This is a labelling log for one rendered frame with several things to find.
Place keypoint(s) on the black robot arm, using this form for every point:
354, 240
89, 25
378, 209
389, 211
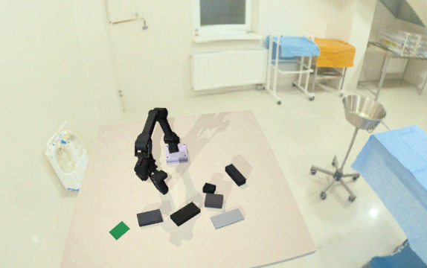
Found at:
144, 141

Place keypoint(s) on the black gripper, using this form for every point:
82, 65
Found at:
159, 175

